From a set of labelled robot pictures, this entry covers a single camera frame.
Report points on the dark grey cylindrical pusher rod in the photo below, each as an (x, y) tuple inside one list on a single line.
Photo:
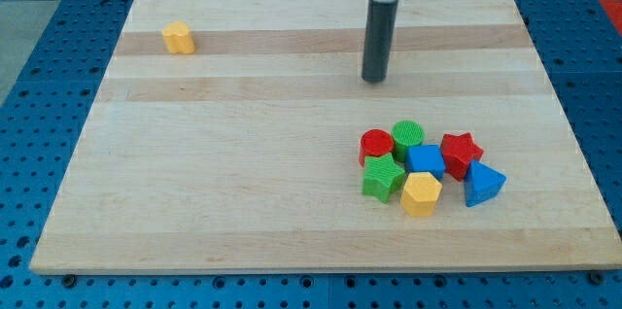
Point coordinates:
[(379, 31)]

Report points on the yellow heart block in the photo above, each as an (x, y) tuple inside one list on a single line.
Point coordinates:
[(177, 38)]

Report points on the green cylinder block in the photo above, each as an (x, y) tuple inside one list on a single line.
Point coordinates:
[(406, 134)]

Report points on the red cylinder block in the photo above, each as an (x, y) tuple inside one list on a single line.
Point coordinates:
[(375, 142)]

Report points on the blue cube block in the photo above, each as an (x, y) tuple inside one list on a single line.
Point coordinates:
[(425, 158)]

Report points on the red star block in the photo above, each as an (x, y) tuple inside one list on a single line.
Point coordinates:
[(458, 151)]

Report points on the green star block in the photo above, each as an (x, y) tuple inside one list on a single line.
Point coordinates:
[(382, 177)]

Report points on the yellow hexagon block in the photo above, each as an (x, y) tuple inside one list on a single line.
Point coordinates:
[(420, 194)]

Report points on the light wooden board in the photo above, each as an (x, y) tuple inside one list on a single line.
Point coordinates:
[(242, 157)]

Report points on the blue triangle block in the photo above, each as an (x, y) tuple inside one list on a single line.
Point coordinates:
[(482, 183)]

